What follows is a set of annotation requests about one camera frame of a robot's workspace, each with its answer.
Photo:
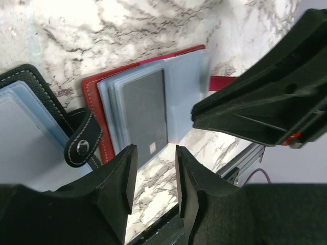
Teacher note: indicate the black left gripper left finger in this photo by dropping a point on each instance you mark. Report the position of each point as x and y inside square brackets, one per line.
[91, 210]

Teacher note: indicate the black leather card holder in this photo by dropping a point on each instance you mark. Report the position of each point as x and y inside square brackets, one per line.
[43, 146]

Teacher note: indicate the red leather card holder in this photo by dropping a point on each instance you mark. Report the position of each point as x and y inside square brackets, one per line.
[186, 82]

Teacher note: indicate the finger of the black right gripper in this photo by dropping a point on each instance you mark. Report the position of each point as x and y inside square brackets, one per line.
[281, 100]

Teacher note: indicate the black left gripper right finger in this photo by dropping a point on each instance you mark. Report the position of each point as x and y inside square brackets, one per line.
[217, 212]

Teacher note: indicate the aluminium extrusion rail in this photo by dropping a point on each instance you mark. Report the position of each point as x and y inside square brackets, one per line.
[238, 169]

